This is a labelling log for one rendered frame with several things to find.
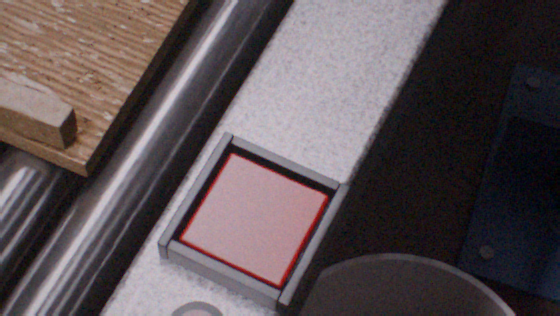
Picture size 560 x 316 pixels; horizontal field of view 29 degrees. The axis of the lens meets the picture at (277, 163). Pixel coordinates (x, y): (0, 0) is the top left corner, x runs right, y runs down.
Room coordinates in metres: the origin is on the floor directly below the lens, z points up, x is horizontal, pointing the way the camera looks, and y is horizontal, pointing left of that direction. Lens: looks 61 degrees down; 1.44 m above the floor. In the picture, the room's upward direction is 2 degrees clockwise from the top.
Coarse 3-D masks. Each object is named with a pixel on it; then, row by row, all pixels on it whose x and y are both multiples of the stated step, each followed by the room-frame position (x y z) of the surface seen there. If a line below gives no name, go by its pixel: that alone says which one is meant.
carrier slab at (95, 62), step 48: (0, 0) 0.38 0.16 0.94; (48, 0) 0.38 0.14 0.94; (96, 0) 0.38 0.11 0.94; (144, 0) 0.38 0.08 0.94; (192, 0) 0.38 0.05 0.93; (0, 48) 0.34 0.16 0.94; (48, 48) 0.34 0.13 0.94; (96, 48) 0.34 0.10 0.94; (144, 48) 0.35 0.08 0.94; (96, 96) 0.31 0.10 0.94; (48, 144) 0.28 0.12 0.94; (96, 144) 0.28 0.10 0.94
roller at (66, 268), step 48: (240, 0) 0.39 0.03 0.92; (288, 0) 0.42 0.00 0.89; (192, 48) 0.36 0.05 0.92; (240, 48) 0.37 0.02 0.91; (144, 96) 0.33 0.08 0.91; (192, 96) 0.33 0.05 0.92; (144, 144) 0.29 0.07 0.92; (192, 144) 0.30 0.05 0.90; (96, 192) 0.26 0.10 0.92; (144, 192) 0.27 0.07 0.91; (48, 240) 0.24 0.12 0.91; (96, 240) 0.23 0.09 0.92; (48, 288) 0.21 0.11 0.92; (96, 288) 0.21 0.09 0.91
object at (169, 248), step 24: (240, 144) 0.29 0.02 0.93; (216, 168) 0.28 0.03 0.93; (288, 168) 0.27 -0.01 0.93; (192, 192) 0.26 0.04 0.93; (336, 192) 0.26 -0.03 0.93; (336, 216) 0.25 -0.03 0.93; (168, 240) 0.23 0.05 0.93; (312, 240) 0.23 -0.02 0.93; (192, 264) 0.22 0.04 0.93; (216, 264) 0.22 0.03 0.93; (312, 264) 0.22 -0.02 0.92; (240, 288) 0.21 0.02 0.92; (264, 288) 0.21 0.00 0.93; (288, 288) 0.21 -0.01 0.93; (288, 312) 0.20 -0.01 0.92
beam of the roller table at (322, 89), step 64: (320, 0) 0.40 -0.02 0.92; (384, 0) 0.40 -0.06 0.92; (448, 0) 0.41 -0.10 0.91; (256, 64) 0.35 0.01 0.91; (320, 64) 0.35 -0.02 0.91; (384, 64) 0.36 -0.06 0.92; (256, 128) 0.31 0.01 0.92; (320, 128) 0.31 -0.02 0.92; (384, 128) 0.32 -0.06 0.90; (320, 256) 0.24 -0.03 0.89
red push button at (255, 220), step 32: (224, 192) 0.26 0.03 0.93; (256, 192) 0.26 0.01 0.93; (288, 192) 0.26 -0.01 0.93; (320, 192) 0.26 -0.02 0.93; (192, 224) 0.24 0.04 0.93; (224, 224) 0.24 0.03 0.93; (256, 224) 0.24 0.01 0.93; (288, 224) 0.24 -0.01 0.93; (224, 256) 0.22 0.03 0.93; (256, 256) 0.22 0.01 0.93; (288, 256) 0.22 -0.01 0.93
